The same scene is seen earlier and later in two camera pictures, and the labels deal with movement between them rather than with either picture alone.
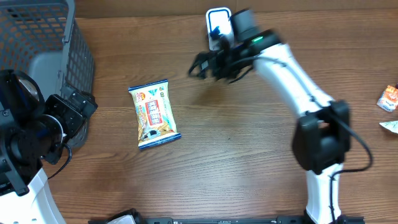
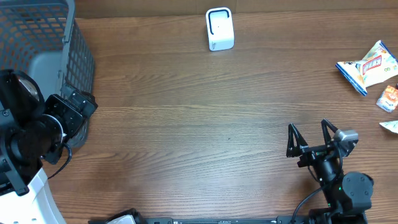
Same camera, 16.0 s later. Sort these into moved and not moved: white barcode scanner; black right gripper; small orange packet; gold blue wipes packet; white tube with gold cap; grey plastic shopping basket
Moved: black right gripper; gold blue wipes packet
Not moved: grey plastic shopping basket; small orange packet; white barcode scanner; white tube with gold cap
